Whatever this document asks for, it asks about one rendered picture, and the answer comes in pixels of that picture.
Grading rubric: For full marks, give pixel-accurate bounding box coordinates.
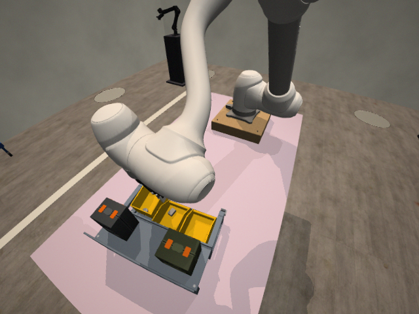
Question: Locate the olive green case with orange latches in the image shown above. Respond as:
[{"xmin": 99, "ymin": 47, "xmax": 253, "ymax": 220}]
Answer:
[{"xmin": 155, "ymin": 228, "xmax": 202, "ymax": 276}]

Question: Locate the yellow bin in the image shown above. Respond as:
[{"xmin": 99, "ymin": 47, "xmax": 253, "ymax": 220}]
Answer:
[
  {"xmin": 179, "ymin": 209, "xmax": 216, "ymax": 244},
  {"xmin": 152, "ymin": 200, "xmax": 191, "ymax": 231},
  {"xmin": 130, "ymin": 186, "xmax": 163, "ymax": 218}
]

